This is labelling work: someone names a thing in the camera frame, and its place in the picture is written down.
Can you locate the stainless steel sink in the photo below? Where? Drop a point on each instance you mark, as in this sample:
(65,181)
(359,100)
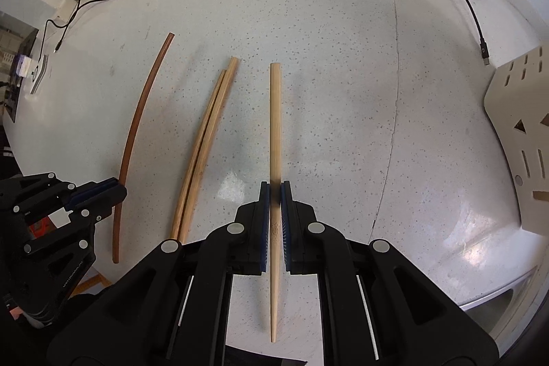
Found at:
(506,297)

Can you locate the cream plastic utensil holder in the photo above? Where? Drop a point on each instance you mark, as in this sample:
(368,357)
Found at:
(514,113)

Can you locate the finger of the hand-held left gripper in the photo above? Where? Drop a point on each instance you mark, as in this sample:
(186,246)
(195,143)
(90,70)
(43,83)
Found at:
(107,201)
(92,186)

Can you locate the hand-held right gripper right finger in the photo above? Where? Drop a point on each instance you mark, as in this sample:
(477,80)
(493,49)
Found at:
(287,220)

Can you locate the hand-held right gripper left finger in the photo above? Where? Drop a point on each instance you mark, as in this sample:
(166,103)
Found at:
(264,220)

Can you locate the dark brown chopstick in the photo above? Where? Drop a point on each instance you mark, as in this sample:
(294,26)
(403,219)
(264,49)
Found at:
(138,113)

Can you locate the small white square device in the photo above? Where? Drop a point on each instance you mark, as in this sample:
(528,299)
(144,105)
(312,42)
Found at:
(36,70)

